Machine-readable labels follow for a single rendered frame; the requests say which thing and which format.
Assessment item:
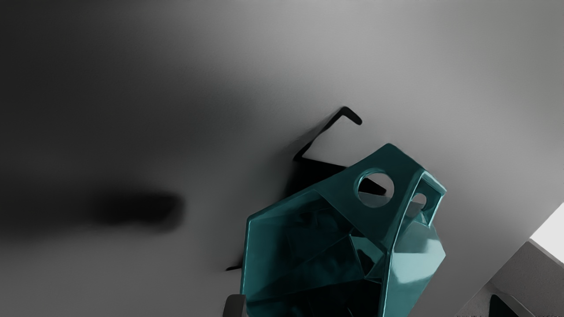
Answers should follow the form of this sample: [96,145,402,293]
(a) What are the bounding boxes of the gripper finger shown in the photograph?
[222,294,248,317]

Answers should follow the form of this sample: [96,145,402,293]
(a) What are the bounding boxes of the teal faceted mug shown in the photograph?
[240,143,447,317]

